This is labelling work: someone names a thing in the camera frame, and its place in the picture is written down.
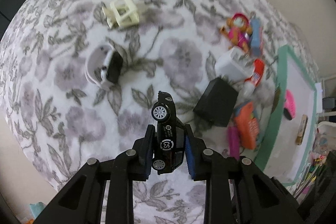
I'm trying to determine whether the brown pink puppy figure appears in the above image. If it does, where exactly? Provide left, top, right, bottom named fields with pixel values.
left=219, top=13, right=253, bottom=53

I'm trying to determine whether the pink plastic stick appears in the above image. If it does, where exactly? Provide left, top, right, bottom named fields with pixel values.
left=227, top=126, right=240, bottom=160

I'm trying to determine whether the white wall charger plug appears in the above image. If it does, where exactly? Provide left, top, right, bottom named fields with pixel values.
left=215, top=47, right=253, bottom=82

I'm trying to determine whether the cream plastic hair claw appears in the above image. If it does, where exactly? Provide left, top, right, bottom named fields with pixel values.
left=102, top=0, right=139, bottom=29

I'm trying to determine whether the teal rimmed white tray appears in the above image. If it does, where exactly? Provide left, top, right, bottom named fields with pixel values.
left=255, top=45, right=317, bottom=186

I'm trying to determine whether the black toy car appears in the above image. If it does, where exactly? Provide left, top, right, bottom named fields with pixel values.
left=151, top=91, right=185, bottom=175

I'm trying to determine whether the small brown cardboard box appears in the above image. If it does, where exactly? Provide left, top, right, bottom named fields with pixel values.
left=295, top=114, right=308, bottom=145

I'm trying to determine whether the red correction fluid bottle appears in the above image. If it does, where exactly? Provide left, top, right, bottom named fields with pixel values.
left=241, top=59, right=265, bottom=98

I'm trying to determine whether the small blue orange carrot knife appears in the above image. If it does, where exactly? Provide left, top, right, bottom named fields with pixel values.
left=250, top=18, right=263, bottom=57

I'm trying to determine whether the large orange blue carrot knife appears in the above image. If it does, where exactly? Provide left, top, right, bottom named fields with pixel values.
left=234, top=101, right=260, bottom=150

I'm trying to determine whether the black wall charger plug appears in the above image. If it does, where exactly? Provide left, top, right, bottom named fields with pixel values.
left=193, top=77, right=238, bottom=127

